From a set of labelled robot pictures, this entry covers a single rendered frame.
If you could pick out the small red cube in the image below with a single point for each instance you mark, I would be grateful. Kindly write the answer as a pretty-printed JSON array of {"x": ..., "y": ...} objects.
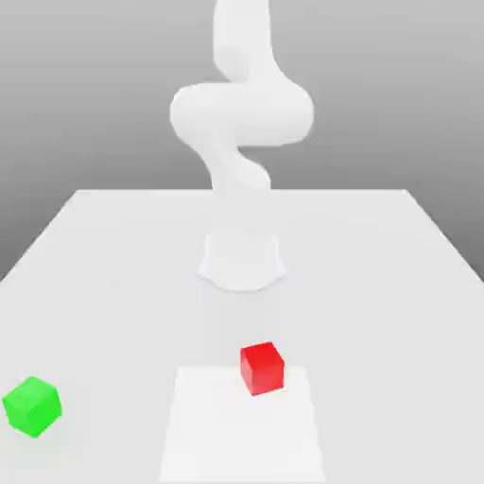
[{"x": 262, "y": 368}]

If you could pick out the small green cube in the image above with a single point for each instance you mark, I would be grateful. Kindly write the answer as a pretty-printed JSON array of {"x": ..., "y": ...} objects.
[{"x": 32, "y": 407}]

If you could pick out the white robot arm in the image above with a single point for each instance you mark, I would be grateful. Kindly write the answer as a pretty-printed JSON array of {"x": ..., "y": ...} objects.
[{"x": 242, "y": 113}]

